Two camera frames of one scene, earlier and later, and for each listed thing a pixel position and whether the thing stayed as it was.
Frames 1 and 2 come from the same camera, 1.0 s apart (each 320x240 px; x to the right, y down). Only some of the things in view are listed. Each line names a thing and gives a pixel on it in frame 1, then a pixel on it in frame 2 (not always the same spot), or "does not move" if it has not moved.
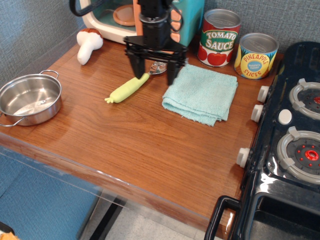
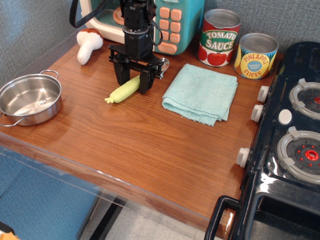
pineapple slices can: x=256 y=55 does not move
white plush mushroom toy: x=89 y=39 does not move
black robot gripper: x=155 y=42 → x=137 y=51
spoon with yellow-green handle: x=154 y=68 does not move
